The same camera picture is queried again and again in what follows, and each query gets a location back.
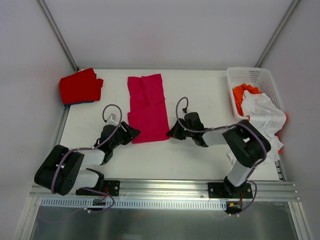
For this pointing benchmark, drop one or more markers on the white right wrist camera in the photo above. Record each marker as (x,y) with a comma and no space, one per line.
(186,111)

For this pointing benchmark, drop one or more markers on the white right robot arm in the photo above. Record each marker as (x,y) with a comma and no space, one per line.
(247,144)

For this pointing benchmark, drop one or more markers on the white t shirt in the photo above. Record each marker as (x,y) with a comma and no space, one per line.
(267,119)

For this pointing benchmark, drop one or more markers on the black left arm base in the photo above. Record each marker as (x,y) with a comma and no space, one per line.
(111,187)

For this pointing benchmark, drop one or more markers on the orange t shirt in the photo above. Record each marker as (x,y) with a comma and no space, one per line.
(238,94)

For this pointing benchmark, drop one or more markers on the aluminium mounting rail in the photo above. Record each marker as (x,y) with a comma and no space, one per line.
(265,191)

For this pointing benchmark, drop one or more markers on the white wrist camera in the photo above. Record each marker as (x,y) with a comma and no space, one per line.
(112,119)
(186,111)

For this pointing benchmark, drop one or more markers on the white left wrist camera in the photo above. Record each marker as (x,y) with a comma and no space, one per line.
(112,119)

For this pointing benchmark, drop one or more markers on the folded red t shirt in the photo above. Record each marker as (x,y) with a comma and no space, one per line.
(81,86)

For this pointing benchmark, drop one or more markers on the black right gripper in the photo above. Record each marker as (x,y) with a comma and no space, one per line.
(181,129)

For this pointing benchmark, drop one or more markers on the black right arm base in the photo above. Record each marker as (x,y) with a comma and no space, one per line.
(220,190)

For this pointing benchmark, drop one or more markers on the magenta t shirt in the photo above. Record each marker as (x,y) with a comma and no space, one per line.
(148,111)

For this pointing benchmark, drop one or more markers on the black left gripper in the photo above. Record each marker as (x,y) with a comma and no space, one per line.
(125,133)

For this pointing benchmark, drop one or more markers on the white perforated plastic basket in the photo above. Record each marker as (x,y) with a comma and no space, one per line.
(256,77)

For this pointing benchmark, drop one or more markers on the white slotted cable duct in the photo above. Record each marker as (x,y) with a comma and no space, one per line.
(216,205)

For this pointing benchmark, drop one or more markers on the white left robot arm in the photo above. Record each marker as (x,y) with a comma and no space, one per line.
(64,169)

